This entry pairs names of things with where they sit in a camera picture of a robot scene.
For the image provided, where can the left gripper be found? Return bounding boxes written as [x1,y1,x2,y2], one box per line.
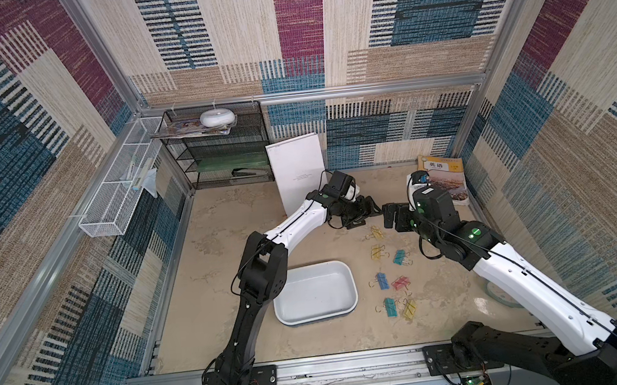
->
[333,192,382,230]

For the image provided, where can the teal binder clip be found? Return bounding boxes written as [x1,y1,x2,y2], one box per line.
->
[393,249,413,267]

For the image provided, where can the pink binder clip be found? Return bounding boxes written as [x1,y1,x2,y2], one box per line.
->
[391,276,411,291]

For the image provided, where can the blue binder clip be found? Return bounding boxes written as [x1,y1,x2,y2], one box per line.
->
[368,272,390,291]

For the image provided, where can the white plastic storage box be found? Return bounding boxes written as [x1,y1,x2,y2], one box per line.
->
[273,261,359,327]

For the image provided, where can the green binder clip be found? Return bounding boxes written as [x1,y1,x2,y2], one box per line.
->
[375,297,398,319]

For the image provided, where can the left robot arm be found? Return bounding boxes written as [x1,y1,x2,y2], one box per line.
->
[201,171,380,385]

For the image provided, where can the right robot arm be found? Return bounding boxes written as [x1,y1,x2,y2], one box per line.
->
[383,184,617,385]

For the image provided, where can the yellow textbook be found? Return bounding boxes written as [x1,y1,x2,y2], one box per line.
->
[417,155,470,206]

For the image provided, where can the white board on easel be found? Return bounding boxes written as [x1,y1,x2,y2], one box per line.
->
[265,133,325,216]

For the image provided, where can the green tape roll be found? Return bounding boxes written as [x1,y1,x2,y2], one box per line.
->
[485,281,523,309]

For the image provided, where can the black stapler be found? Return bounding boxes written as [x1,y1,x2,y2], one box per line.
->
[231,168,268,178]

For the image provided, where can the white round device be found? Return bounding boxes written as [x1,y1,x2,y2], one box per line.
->
[199,108,236,129]

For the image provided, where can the magazine on shelf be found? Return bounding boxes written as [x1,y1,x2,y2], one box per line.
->
[149,116,238,140]

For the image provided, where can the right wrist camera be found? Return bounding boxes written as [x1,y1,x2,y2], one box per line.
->
[406,170,431,210]

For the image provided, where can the black wire mesh shelf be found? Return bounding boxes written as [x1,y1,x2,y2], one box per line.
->
[159,101,274,190]

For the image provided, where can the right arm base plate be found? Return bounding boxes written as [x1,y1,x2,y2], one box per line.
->
[421,343,504,376]

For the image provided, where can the white wire basket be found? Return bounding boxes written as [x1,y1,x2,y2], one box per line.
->
[78,117,162,238]

